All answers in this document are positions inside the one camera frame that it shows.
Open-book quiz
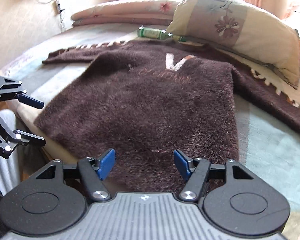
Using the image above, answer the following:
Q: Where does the brown fuzzy sweater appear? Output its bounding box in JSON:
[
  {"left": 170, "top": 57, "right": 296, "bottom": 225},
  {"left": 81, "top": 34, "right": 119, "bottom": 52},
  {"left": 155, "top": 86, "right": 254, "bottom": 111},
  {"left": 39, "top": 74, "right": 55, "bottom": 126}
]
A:
[{"left": 34, "top": 40, "right": 300, "bottom": 192}]

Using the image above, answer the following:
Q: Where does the grey trouser leg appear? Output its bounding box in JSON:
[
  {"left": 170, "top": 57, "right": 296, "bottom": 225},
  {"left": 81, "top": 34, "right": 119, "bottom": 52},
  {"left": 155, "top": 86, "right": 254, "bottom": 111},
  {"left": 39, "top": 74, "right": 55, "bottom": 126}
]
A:
[{"left": 0, "top": 108, "right": 22, "bottom": 196}]

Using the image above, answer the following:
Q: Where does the patchwork floral bed sheet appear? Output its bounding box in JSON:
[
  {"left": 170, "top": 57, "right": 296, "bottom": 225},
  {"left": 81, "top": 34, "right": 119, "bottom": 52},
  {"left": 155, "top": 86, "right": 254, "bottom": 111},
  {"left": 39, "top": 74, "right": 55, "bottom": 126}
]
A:
[{"left": 0, "top": 23, "right": 300, "bottom": 239}]

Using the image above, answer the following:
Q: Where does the green glass bottle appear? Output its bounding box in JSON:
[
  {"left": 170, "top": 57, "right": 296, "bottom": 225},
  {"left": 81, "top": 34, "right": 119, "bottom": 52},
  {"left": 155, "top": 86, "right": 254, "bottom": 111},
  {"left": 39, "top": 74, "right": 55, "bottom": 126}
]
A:
[{"left": 136, "top": 26, "right": 189, "bottom": 42}]

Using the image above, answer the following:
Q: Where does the floral beige pillow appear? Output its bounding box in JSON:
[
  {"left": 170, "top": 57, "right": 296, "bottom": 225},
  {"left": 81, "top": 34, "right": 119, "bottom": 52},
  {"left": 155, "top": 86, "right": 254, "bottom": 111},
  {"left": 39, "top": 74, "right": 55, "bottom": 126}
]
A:
[{"left": 167, "top": 0, "right": 300, "bottom": 88}]

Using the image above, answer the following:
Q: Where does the folded pink floral quilt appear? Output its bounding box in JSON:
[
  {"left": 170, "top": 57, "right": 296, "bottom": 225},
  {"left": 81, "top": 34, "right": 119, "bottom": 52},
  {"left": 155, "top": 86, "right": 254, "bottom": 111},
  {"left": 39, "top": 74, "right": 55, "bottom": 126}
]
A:
[{"left": 71, "top": 0, "right": 182, "bottom": 26}]

